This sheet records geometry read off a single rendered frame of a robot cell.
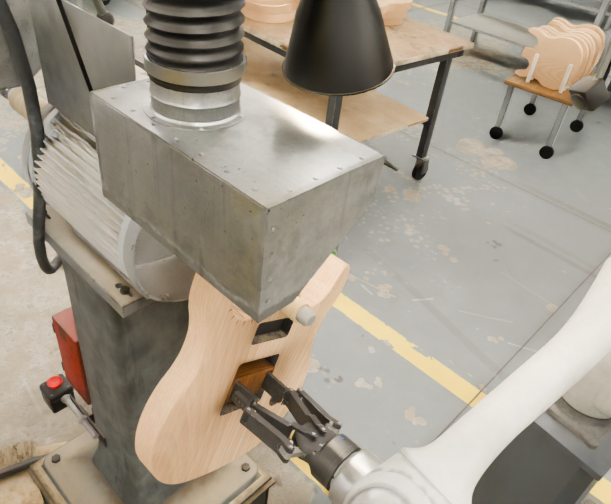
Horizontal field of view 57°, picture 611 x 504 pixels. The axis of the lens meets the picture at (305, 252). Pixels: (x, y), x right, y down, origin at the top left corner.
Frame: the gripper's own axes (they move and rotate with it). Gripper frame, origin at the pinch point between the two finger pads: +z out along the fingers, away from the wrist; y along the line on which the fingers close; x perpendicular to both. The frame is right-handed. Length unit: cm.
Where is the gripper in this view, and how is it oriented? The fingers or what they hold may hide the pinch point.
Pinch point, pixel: (251, 385)
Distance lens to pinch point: 93.5
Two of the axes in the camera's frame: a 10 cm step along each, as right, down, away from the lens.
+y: 5.9, -0.2, 8.1
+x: 3.7, -8.8, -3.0
